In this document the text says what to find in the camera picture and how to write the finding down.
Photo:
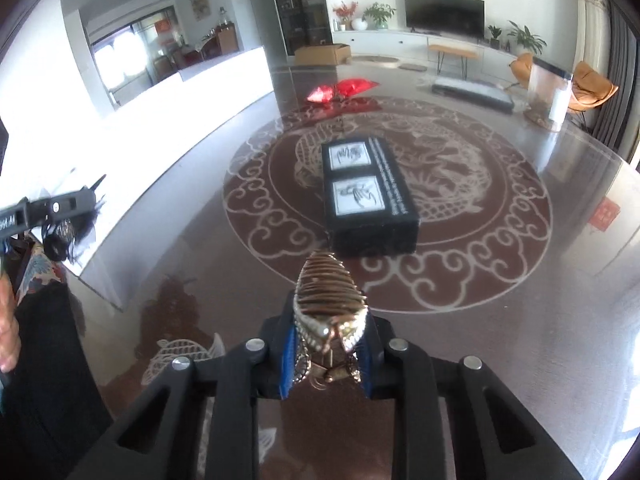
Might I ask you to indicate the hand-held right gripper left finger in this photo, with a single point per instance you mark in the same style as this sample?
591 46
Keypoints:
289 360

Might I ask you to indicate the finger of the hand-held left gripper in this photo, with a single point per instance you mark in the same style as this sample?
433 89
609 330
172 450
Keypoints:
60 205

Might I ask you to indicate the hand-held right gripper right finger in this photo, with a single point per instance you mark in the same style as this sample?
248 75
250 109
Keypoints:
367 370

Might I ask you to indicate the black flower hair clip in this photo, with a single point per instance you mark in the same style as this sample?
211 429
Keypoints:
57 246

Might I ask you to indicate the gold hair claw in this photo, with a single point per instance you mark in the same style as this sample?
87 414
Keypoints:
327 285

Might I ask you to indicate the person's left hand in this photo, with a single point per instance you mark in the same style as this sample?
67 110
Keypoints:
7 325

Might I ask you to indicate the floral patterned cloth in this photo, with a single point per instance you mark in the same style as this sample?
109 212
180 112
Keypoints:
42 275

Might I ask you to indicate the long white panel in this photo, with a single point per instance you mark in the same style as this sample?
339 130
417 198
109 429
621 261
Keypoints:
175 135

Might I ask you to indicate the black box with white labels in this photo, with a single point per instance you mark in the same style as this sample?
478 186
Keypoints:
370 232

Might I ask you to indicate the black cloth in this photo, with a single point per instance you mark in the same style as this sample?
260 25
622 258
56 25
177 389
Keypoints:
45 385

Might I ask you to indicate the wooden sideboard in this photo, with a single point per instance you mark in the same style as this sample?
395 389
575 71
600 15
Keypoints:
220 42

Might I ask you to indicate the red shiny wrapper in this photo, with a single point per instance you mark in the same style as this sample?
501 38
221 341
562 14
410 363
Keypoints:
350 87

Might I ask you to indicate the flat black white package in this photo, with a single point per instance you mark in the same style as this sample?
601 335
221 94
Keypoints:
472 95

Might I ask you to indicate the cardboard box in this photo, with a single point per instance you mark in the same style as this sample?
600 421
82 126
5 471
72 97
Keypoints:
322 55

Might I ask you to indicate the dark glass display cabinet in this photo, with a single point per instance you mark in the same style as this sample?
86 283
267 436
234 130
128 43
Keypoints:
300 5

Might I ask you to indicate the white television cabinet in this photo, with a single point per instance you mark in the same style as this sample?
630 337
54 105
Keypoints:
390 42

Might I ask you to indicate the clear jar with black lid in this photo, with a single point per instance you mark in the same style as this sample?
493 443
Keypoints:
547 95

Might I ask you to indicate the wooden bench with metal legs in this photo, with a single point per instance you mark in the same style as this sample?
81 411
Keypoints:
452 49

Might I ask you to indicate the orange lounge chair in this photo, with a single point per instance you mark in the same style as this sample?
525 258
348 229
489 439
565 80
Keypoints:
592 85
521 70

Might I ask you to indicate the white round vase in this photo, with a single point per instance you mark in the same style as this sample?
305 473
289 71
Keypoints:
359 24

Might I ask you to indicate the red flowers in vase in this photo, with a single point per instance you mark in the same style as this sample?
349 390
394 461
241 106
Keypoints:
345 12

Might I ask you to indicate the small potted plant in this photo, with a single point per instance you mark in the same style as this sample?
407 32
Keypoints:
494 37

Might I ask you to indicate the bushy green potted plant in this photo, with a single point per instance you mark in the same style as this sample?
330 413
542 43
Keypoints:
379 14

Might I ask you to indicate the black television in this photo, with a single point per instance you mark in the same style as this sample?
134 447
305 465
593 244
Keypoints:
444 12

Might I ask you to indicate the large leafy potted plant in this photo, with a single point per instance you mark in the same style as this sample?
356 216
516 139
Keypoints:
525 37

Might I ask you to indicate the grey curtain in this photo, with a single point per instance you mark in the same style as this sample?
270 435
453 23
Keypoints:
620 85

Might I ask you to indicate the white curtain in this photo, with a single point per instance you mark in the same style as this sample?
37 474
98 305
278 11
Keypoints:
590 30

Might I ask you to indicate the framed wall painting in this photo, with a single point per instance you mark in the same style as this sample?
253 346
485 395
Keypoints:
199 2

